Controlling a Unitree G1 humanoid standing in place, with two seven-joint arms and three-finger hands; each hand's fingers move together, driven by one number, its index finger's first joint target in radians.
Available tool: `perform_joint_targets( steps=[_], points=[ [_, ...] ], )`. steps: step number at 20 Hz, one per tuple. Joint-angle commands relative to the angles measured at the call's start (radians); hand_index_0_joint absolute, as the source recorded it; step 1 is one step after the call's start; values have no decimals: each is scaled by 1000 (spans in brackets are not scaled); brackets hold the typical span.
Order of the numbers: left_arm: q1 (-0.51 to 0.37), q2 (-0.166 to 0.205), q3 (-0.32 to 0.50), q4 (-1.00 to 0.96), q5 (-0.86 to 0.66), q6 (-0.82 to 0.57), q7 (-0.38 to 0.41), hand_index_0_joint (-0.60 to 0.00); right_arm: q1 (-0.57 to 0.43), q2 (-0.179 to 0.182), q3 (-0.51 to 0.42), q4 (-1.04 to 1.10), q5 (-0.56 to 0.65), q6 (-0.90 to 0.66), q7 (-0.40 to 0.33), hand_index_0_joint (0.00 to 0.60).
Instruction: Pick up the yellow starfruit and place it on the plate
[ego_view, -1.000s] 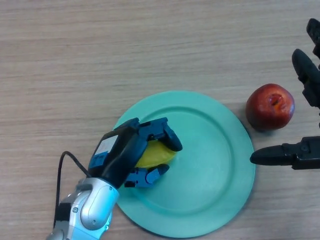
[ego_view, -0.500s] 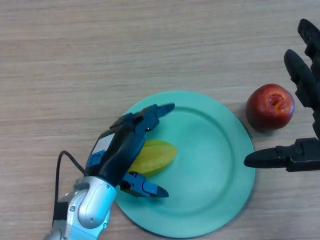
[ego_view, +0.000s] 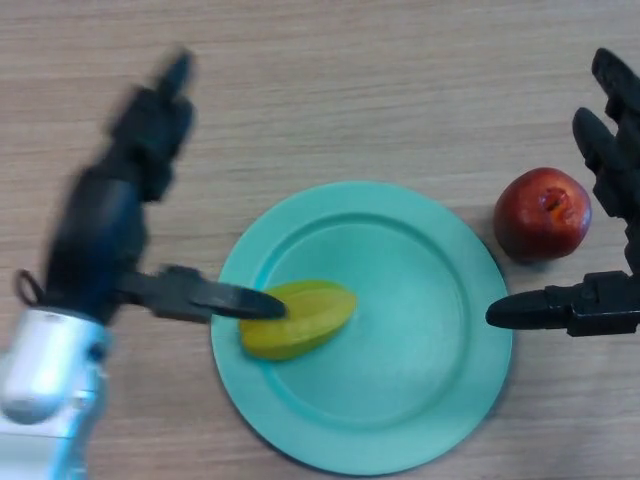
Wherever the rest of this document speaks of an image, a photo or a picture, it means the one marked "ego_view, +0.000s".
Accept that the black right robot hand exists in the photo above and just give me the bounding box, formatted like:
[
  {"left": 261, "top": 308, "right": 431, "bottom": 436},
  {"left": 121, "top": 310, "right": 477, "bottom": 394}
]
[{"left": 485, "top": 48, "right": 640, "bottom": 339}]

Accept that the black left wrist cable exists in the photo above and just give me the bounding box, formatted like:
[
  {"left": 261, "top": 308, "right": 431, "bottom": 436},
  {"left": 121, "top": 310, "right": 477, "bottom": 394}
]
[{"left": 14, "top": 268, "right": 45, "bottom": 307}]

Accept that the green round plate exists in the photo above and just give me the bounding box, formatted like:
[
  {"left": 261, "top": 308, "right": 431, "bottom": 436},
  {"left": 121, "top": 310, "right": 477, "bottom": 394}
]
[{"left": 210, "top": 180, "right": 514, "bottom": 476}]

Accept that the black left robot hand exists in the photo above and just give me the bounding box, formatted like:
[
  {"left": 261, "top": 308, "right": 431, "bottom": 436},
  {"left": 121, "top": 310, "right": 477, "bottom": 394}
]
[{"left": 42, "top": 47, "right": 289, "bottom": 327}]

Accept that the red apple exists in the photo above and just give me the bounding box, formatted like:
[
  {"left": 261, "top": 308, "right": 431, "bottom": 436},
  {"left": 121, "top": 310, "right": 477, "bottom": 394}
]
[{"left": 493, "top": 167, "right": 594, "bottom": 261}]

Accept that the yellow starfruit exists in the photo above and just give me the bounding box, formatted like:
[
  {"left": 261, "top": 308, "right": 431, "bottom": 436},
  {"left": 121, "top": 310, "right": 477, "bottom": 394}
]
[{"left": 238, "top": 279, "right": 359, "bottom": 362}]

